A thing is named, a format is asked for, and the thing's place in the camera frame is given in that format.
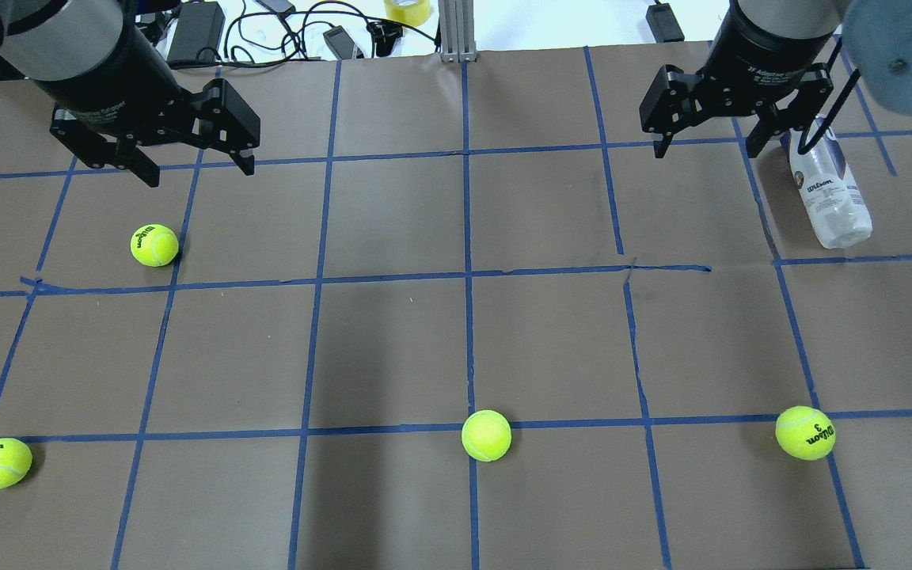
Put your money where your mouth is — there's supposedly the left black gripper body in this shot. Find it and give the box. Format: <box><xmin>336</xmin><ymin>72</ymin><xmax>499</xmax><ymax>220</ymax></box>
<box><xmin>44</xmin><ymin>28</ymin><xmax>207</xmax><ymax>156</ymax></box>

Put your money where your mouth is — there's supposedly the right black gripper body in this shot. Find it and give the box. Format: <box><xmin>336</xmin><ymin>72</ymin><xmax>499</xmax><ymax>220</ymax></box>
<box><xmin>687</xmin><ymin>4</ymin><xmax>834</xmax><ymax>118</ymax></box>

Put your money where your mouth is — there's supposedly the clear Wilson tennis ball can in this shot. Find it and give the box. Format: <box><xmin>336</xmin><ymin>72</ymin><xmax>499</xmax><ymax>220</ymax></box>
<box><xmin>781</xmin><ymin>129</ymin><xmax>872</xmax><ymax>249</ymax></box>

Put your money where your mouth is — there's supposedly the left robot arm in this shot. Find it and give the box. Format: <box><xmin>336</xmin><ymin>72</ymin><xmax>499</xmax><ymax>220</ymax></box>
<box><xmin>0</xmin><ymin>1</ymin><xmax>260</xmax><ymax>188</ymax></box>

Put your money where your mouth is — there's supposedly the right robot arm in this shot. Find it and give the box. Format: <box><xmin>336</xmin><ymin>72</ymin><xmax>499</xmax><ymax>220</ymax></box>
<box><xmin>638</xmin><ymin>1</ymin><xmax>912</xmax><ymax>158</ymax></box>

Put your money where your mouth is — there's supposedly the tennis ball near left gripper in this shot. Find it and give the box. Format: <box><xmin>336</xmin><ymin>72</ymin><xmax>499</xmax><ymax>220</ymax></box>
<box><xmin>130</xmin><ymin>224</ymin><xmax>180</xmax><ymax>268</ymax></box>

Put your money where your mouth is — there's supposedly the tennis ball right front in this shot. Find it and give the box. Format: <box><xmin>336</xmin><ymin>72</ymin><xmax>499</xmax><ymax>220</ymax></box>
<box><xmin>774</xmin><ymin>405</ymin><xmax>837</xmax><ymax>461</ymax></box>

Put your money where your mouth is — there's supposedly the tennis ball centre front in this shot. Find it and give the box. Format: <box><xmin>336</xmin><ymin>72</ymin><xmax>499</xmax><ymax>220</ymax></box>
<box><xmin>461</xmin><ymin>410</ymin><xmax>511</xmax><ymax>462</ymax></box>

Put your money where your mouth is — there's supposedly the small black power brick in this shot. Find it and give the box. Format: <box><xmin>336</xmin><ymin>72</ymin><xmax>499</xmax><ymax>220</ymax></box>
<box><xmin>645</xmin><ymin>1</ymin><xmax>686</xmax><ymax>44</ymax></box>

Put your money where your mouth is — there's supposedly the black power adapter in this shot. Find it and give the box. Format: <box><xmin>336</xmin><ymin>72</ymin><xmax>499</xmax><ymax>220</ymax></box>
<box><xmin>166</xmin><ymin>1</ymin><xmax>225</xmax><ymax>68</ymax></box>

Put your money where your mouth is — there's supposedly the yellow tape roll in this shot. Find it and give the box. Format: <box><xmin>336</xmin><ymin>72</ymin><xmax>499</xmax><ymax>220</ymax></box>
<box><xmin>383</xmin><ymin>0</ymin><xmax>433</xmax><ymax>28</ymax></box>

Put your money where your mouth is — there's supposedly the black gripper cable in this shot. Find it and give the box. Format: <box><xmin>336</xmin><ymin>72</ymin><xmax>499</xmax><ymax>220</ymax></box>
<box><xmin>796</xmin><ymin>36</ymin><xmax>861</xmax><ymax>156</ymax></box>

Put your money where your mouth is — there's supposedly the aluminium frame post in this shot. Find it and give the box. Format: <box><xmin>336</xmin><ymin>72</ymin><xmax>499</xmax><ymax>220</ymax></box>
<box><xmin>438</xmin><ymin>0</ymin><xmax>478</xmax><ymax>63</ymax></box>

